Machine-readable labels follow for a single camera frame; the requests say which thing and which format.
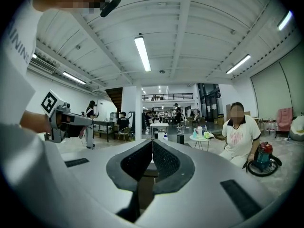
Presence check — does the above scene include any metal frame table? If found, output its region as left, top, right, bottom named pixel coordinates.
left=149, top=123, right=170, bottom=140

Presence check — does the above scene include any flat cardboard sheet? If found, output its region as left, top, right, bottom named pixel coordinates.
left=225, top=103, right=235, bottom=122

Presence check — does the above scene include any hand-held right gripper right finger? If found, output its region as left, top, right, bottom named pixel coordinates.
left=137, top=138, right=287, bottom=228

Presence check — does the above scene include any brown wooden staircase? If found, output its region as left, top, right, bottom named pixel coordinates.
left=104, top=87, right=124, bottom=113

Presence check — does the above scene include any round white side table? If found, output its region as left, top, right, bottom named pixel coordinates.
left=189, top=134, right=216, bottom=152

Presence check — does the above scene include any person's left forearm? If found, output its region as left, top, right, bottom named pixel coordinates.
left=20, top=110, right=52, bottom=134

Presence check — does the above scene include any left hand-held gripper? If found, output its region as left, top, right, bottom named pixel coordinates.
left=40, top=89, right=94, bottom=144

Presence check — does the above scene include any pale roller blind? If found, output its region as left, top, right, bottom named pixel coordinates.
left=250, top=61, right=292, bottom=120
left=278, top=41, right=304, bottom=119

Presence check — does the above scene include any white pillar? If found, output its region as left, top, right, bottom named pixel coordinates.
left=121, top=85, right=143, bottom=141

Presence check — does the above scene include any white bean bag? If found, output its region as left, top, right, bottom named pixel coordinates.
left=289, top=116, right=304, bottom=143

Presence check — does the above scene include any black desk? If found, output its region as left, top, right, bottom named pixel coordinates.
left=92, top=120, right=116, bottom=143

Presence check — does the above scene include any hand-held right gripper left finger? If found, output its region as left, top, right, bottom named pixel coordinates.
left=60, top=138, right=153, bottom=228

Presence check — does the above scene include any cluster of clear bottles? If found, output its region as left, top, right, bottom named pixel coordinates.
left=257, top=117, right=276, bottom=137

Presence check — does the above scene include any white printed T-shirt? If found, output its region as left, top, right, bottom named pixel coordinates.
left=0, top=0, right=45, bottom=128

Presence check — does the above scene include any ceiling air conditioner unit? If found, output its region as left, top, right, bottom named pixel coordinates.
left=28, top=56, right=57, bottom=75

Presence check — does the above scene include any pink armchair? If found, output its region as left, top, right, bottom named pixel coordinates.
left=275, top=107, right=294, bottom=135

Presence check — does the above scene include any black balcony railing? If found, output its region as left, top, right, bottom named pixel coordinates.
left=142, top=93, right=194, bottom=102

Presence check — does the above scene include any gold wire chair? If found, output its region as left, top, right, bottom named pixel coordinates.
left=117, top=126, right=132, bottom=143

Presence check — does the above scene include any red and teal vacuum cleaner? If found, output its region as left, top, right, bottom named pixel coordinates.
left=246, top=141, right=283, bottom=178

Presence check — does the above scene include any dark glass door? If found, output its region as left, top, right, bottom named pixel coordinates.
left=197, top=83, right=224, bottom=123

